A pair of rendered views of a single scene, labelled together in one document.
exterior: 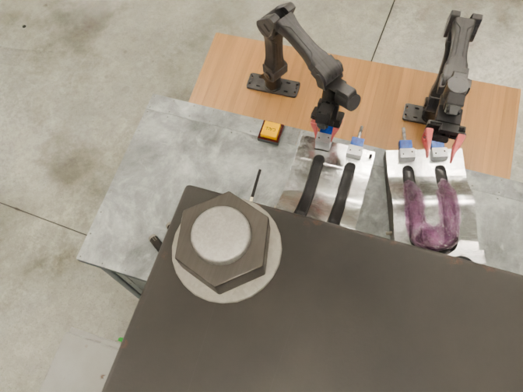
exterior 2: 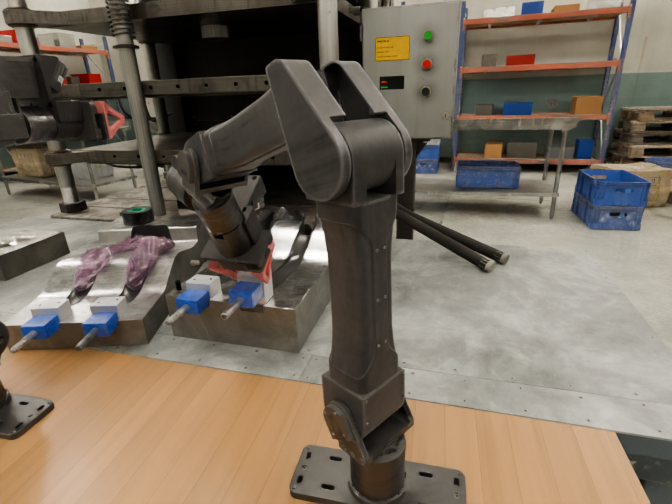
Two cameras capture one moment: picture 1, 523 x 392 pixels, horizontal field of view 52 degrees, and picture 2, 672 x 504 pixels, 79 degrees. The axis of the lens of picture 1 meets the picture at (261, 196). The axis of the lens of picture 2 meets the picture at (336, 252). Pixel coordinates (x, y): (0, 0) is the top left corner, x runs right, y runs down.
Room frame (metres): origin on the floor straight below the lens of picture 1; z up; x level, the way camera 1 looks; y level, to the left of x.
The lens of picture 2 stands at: (1.55, -0.22, 1.24)
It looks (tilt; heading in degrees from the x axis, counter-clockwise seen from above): 22 degrees down; 169
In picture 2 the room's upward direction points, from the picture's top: 2 degrees counter-clockwise
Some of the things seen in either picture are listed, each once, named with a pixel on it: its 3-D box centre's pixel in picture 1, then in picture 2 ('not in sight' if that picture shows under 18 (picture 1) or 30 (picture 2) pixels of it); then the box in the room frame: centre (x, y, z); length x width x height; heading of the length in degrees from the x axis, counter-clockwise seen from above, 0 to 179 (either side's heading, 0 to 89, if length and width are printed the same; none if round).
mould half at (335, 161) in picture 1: (318, 210); (281, 260); (0.65, -0.18, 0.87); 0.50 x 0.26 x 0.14; 153
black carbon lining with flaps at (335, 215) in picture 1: (323, 201); (272, 242); (0.66, -0.20, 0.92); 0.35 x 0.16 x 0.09; 153
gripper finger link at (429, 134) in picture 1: (435, 143); (100, 120); (0.66, -0.50, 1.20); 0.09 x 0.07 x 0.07; 155
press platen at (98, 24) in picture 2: not in sight; (220, 37); (-0.39, -0.29, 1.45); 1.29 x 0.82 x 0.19; 63
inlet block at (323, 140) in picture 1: (327, 130); (243, 297); (0.92, -0.26, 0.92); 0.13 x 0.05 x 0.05; 153
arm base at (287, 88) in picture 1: (272, 79); (377, 462); (1.22, -0.12, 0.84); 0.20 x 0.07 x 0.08; 65
